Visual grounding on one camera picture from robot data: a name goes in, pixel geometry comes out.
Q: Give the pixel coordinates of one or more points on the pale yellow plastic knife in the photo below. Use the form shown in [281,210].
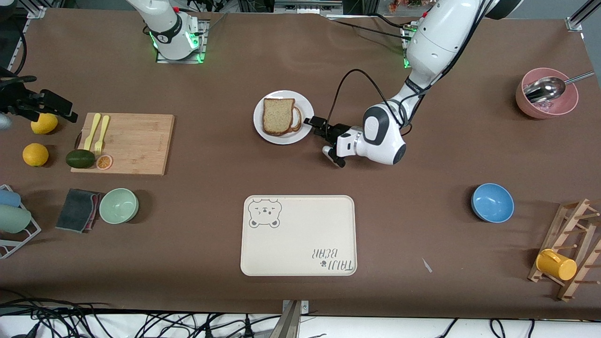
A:
[92,131]

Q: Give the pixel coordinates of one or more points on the light blue cup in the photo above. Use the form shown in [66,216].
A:
[8,198]

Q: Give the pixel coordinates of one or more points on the blue bowl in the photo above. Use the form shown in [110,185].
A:
[493,203]

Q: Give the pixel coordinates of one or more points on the aluminium frame profile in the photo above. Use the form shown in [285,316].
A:
[580,16]

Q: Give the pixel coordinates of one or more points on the wooden cutting board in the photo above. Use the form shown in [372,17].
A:
[136,145]

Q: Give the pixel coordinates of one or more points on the toy fried egg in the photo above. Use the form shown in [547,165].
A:
[296,118]

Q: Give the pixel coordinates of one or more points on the yellow lemon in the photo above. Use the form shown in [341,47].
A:
[43,126]
[35,155]

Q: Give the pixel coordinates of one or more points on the dark grey folded cloth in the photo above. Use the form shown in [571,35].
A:
[75,210]

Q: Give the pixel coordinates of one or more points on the mint green bowl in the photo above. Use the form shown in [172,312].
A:
[118,205]

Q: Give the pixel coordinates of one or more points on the orange fruit slice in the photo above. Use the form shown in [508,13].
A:
[104,162]

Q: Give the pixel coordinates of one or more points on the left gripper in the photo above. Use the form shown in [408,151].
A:
[339,129]

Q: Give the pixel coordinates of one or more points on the sage green cup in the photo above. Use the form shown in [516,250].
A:
[13,218]

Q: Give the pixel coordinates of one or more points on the clear plastic ice cubes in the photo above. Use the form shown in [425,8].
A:
[547,105]

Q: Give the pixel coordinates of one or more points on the cream tray with bear print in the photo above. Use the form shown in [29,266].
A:
[300,239]

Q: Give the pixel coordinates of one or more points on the dark green avocado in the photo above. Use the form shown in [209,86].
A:
[80,159]

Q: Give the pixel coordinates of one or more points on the metal scoop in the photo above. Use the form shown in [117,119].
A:
[547,88]

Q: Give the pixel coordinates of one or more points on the yellow mug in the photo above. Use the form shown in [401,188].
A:
[556,265]

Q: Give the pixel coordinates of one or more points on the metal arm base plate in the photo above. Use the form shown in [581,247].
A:
[204,44]

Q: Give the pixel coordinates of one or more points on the white round plate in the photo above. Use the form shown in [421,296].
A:
[259,119]

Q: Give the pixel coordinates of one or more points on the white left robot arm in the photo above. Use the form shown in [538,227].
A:
[436,37]

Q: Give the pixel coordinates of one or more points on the wooden peg cup rack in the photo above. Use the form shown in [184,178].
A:
[575,244]

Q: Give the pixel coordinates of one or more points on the pink folded cloth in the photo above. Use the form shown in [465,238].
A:
[97,206]

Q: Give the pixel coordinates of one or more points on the pink bowl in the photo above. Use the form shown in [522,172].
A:
[547,111]

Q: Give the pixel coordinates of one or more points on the pale yellow plastic fork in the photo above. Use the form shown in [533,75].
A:
[103,134]

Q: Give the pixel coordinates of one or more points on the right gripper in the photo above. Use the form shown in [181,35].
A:
[21,101]

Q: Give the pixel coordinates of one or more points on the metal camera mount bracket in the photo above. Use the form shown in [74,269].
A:
[291,324]

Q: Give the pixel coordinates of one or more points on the brown bread slice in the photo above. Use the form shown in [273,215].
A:
[278,116]
[296,130]

